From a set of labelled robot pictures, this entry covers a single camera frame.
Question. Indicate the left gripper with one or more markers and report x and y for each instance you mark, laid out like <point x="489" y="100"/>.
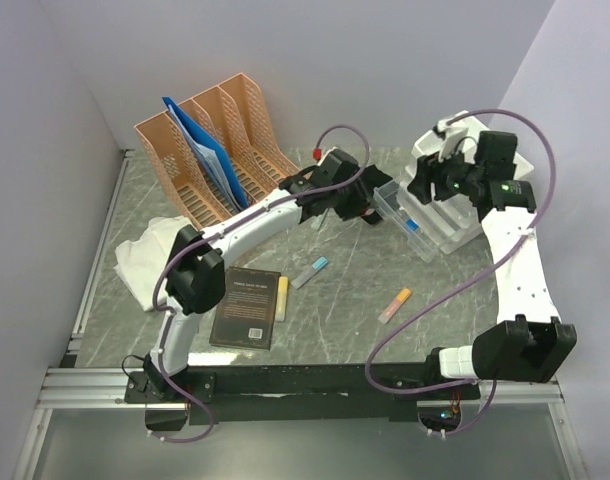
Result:
<point x="362" y="201"/>

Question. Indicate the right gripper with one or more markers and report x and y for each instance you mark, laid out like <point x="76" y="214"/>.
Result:
<point x="427" y="168"/>

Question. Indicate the blue and grey stamp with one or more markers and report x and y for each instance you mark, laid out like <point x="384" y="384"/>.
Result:
<point x="412" y="225"/>

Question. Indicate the white plastic drawer unit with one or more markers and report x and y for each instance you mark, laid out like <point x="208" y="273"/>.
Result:
<point x="506" y="198"/>

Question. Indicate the blue cap highlighter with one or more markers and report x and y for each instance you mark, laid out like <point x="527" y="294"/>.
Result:
<point x="306" y="275"/>

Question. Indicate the orange cap pink highlighter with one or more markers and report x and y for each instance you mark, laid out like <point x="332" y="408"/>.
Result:
<point x="399" y="300"/>

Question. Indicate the yellow highlighter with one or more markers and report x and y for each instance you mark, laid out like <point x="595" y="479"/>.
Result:
<point x="281" y="300"/>

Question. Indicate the blue document folder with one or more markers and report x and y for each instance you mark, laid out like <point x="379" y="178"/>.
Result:
<point x="210" y="154"/>

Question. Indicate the black book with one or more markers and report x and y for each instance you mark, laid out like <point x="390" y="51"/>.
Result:
<point x="244" y="318"/>

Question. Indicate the green cap highlighter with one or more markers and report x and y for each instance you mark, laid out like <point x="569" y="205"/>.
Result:
<point x="317" y="222"/>

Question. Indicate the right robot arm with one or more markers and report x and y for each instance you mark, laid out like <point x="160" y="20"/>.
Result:
<point x="529" y="341"/>

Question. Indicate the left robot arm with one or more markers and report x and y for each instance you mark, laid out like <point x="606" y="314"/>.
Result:
<point x="192" y="279"/>

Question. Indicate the peach plastic file organizer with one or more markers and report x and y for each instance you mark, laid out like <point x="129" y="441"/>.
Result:
<point x="234" y="113"/>

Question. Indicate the white cloth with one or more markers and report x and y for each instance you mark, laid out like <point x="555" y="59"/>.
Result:
<point x="140" y="262"/>

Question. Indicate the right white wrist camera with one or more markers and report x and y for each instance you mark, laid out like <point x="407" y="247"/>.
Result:
<point x="453" y="137"/>

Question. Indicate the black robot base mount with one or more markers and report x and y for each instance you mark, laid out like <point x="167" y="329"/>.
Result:
<point x="238" y="393"/>

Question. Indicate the aluminium rail frame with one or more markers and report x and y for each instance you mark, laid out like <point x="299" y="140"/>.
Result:
<point x="84" y="429"/>

